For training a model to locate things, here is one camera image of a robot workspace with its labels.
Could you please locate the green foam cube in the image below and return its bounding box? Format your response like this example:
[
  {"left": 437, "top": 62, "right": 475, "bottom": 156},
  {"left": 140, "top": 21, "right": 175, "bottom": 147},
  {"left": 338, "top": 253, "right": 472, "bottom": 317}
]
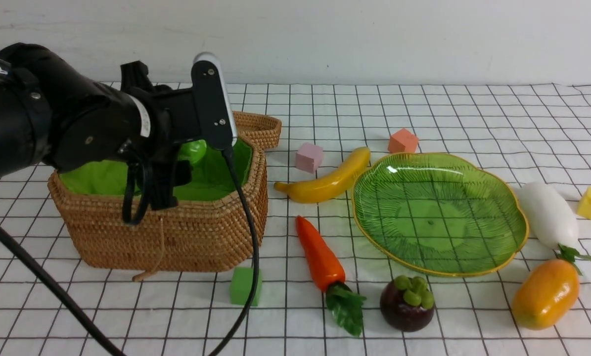
[{"left": 229, "top": 267, "right": 262, "bottom": 307}]

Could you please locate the green leaf-shaped plastic plate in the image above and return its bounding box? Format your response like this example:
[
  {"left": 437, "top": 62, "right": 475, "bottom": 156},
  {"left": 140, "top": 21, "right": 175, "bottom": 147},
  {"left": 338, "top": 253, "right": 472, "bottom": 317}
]
[{"left": 351, "top": 152, "right": 530, "bottom": 278}]

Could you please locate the yellow banana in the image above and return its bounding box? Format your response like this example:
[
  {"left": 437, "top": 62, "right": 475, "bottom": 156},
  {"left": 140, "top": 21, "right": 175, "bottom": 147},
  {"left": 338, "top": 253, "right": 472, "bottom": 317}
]
[{"left": 273, "top": 146, "right": 371, "bottom": 204}]

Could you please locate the checkered white tablecloth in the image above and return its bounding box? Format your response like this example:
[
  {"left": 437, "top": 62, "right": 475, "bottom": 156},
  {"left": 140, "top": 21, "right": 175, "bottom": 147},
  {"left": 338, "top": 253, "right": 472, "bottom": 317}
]
[{"left": 0, "top": 84, "right": 591, "bottom": 356}]

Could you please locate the orange foam cube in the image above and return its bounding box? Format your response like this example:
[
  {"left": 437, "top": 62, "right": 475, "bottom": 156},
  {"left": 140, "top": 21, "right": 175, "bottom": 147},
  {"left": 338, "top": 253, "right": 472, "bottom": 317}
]
[{"left": 388, "top": 128, "right": 419, "bottom": 153}]

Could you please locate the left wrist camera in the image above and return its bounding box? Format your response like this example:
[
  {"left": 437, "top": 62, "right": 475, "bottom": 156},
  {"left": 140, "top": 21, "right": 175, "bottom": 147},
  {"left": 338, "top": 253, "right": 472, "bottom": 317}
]
[{"left": 191, "top": 52, "right": 238, "bottom": 151}]

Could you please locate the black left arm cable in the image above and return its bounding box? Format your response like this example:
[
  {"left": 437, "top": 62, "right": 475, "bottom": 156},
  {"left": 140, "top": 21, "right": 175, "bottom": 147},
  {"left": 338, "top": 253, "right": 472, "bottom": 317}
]
[{"left": 0, "top": 147, "right": 260, "bottom": 356}]

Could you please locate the green vegetable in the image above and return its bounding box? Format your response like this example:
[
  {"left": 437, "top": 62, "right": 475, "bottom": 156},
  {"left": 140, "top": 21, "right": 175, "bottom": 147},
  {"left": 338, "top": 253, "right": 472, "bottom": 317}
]
[{"left": 178, "top": 140, "right": 207, "bottom": 165}]

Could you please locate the woven wicker basket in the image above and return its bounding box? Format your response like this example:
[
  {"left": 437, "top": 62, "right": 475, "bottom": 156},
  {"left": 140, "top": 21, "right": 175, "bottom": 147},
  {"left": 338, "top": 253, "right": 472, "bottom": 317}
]
[{"left": 48, "top": 148, "right": 253, "bottom": 272}]

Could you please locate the dark purple mangosteen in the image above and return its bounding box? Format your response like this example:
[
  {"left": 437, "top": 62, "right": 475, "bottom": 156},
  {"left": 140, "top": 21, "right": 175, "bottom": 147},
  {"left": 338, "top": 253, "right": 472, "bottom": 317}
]
[{"left": 379, "top": 275, "right": 436, "bottom": 333}]

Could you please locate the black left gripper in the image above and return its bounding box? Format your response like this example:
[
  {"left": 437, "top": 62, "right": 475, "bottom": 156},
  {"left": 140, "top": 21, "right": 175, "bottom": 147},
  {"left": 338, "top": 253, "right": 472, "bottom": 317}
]
[{"left": 120, "top": 61, "right": 203, "bottom": 211}]

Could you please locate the white radish with leaves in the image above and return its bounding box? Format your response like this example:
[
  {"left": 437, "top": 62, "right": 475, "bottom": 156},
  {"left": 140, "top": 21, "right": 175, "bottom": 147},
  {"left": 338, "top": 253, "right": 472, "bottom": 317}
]
[{"left": 517, "top": 181, "right": 591, "bottom": 267}]

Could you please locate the orange yellow mango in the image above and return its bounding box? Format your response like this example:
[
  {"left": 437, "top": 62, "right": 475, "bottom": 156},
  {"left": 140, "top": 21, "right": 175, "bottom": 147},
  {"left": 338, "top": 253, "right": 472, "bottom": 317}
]
[{"left": 511, "top": 259, "right": 580, "bottom": 330}]

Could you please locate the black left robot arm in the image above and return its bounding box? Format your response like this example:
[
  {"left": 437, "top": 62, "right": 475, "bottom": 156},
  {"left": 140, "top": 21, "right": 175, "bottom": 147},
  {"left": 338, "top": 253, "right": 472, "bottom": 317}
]
[{"left": 0, "top": 43, "right": 199, "bottom": 212}]

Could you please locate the orange carrot with leaves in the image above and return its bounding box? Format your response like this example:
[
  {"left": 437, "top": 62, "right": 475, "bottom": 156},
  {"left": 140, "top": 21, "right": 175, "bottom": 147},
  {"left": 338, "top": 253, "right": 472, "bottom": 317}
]
[{"left": 295, "top": 216, "right": 367, "bottom": 337}]

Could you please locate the woven wicker basket lid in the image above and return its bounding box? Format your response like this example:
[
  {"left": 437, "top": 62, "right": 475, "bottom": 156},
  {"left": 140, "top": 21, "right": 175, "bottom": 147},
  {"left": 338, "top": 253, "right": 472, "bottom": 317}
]
[{"left": 233, "top": 111, "right": 282, "bottom": 150}]

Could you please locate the pink foam cube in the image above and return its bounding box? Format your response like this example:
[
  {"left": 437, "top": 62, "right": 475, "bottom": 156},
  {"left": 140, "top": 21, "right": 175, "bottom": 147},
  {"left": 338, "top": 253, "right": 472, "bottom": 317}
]
[{"left": 295, "top": 142, "right": 324, "bottom": 174}]

